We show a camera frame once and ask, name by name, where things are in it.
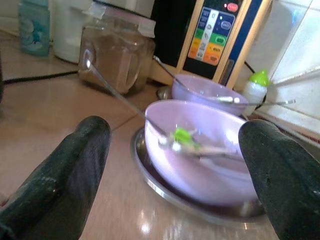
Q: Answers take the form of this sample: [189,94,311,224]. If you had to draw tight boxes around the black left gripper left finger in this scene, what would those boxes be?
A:
[0,115,112,240]

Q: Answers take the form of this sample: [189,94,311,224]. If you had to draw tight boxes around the long metal spoon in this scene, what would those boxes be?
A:
[83,49,169,146]

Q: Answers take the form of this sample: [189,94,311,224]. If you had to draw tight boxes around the small steel knob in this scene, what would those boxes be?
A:
[156,86,173,100]

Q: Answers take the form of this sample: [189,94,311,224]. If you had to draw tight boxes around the white plastic jug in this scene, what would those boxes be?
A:
[49,0,93,65]

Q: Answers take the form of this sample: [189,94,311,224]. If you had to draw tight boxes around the water ionizer with button panel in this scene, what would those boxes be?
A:
[151,0,273,90]

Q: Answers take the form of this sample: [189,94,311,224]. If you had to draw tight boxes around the glass jar with brown powder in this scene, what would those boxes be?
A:
[77,2,157,95]

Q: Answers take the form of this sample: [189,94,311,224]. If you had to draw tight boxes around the round steel plate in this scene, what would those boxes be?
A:
[130,128,267,225]

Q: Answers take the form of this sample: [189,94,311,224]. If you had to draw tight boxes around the black power cable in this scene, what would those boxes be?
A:
[2,70,80,85]

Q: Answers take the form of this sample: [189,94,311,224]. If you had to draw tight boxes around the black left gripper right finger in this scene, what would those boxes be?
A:
[237,119,320,240]

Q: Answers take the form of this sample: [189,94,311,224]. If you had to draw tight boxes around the teal printed bottle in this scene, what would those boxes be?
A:
[17,0,51,57]

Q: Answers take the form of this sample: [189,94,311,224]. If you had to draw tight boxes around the small white bottle green cap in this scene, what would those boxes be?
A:
[241,69,271,118]

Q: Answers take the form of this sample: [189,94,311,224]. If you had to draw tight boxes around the small green plastic piece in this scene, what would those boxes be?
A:
[171,127,201,151]

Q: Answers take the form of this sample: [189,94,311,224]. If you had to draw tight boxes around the short metal utensil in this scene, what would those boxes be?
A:
[172,142,241,160]

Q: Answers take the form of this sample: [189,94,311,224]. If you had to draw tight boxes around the purple plastic bowl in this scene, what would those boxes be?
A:
[144,99,260,207]
[171,73,250,117]

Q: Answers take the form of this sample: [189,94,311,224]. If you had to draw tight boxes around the black ionizer cable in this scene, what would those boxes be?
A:
[243,61,256,75]

